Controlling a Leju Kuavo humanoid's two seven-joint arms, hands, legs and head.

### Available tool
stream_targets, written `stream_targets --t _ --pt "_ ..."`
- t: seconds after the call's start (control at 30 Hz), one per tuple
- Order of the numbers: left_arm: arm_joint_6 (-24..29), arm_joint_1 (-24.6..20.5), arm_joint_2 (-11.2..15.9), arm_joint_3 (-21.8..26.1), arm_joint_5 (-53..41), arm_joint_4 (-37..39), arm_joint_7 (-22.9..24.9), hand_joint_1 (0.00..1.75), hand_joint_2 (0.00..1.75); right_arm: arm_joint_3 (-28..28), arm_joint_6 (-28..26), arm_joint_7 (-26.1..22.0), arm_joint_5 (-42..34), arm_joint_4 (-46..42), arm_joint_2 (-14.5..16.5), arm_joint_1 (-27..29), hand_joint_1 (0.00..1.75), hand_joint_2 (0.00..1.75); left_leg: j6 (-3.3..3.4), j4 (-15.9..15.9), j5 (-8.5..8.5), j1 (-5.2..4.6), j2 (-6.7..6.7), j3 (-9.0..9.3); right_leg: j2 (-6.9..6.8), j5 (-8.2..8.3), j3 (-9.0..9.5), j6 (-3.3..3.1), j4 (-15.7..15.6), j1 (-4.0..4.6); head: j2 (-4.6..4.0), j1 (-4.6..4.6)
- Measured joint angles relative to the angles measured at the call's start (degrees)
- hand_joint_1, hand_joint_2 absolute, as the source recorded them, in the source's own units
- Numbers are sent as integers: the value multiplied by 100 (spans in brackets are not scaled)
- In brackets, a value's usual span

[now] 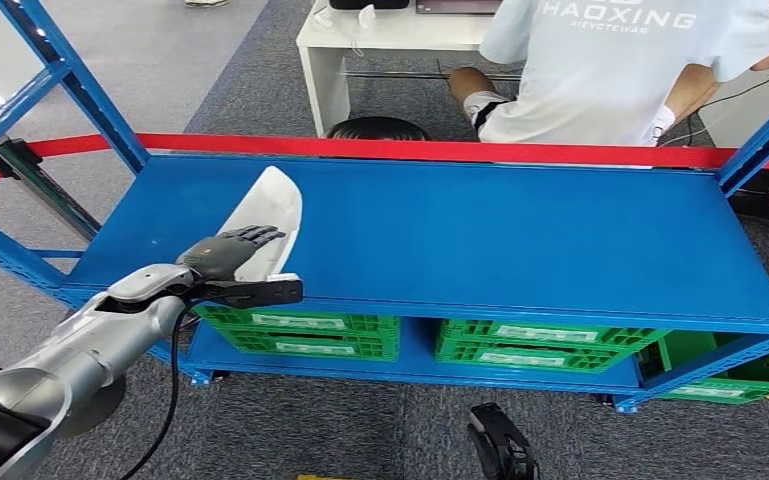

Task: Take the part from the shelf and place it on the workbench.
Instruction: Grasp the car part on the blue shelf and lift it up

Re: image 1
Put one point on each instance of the small white desk item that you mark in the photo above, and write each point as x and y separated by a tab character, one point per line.
367	18
323	16

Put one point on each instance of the white plastic part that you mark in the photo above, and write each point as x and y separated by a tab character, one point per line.
271	202

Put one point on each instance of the white desk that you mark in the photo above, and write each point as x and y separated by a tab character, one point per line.
328	79

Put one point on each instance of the black round stool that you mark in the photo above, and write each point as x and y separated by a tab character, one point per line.
377	129

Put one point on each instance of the chrome stanchion post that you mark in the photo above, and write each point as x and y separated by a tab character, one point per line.
46	190

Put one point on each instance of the black desk item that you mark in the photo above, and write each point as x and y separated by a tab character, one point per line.
367	3

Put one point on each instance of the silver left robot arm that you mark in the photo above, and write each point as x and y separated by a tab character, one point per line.
72	358

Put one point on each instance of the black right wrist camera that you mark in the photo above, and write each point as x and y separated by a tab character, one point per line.
496	444

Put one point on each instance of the dark laptop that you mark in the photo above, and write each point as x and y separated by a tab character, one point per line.
457	5

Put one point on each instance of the empty green plastic crate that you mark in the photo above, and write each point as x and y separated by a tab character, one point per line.
755	378

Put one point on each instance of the blue metal shelf rack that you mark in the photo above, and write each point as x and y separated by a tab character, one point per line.
490	238

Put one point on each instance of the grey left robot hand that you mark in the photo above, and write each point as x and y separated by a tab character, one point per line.
218	255

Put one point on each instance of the white cabinet panel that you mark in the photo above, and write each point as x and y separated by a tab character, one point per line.
755	122

